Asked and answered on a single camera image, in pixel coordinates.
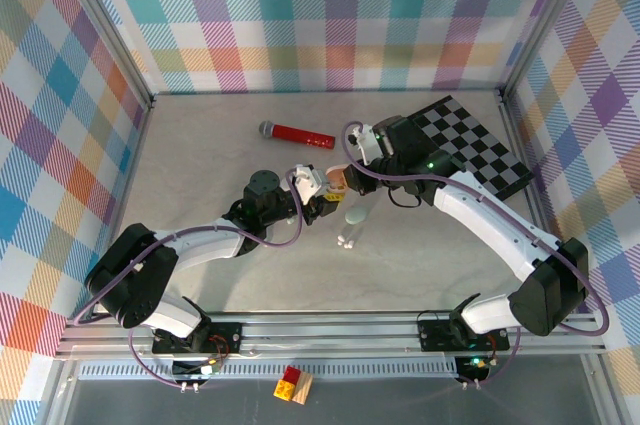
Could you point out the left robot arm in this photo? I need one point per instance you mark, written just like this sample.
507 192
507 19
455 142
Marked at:
200 245

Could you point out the red glitter toy microphone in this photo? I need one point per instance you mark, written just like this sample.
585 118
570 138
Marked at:
300 135

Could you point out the black grey chessboard box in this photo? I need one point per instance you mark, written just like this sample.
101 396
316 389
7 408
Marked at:
475 140

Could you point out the red toy brick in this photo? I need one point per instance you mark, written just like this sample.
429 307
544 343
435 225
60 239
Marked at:
291 374

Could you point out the small controller board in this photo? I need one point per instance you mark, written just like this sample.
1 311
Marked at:
190 370
472 370

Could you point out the yellow toy brick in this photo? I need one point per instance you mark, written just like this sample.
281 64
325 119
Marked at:
282 390

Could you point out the wooden block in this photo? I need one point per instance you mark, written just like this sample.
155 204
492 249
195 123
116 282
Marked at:
304 390

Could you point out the aluminium frame rail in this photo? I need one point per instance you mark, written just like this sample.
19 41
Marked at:
520 135
133 160

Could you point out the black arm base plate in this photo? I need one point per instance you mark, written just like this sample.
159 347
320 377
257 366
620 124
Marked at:
225 337
435 335

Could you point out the wide aluminium mounting rail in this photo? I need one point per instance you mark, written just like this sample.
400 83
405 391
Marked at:
325 335

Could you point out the aluminium frame post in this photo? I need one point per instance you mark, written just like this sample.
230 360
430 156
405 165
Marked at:
544 20
114 35

